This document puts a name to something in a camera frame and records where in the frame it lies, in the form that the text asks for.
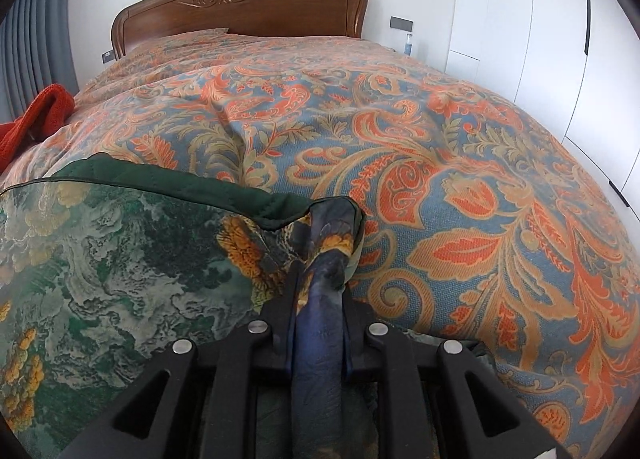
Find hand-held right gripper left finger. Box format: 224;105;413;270
62;261;304;459

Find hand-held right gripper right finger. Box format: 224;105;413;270
342;283;571;459

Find green landscape print jacket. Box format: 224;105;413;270
0;153;496;459

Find orange paisley duvet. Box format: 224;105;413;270
0;28;640;459

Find paisley pillow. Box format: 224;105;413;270
150;28;230;47

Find wooden bed headboard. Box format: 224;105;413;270
111;0;369;60

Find orange knitted sweater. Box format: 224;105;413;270
0;84;76;172

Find grey curtain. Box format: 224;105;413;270
0;0;81;124

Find white wardrobe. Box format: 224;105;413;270
447;0;640;220

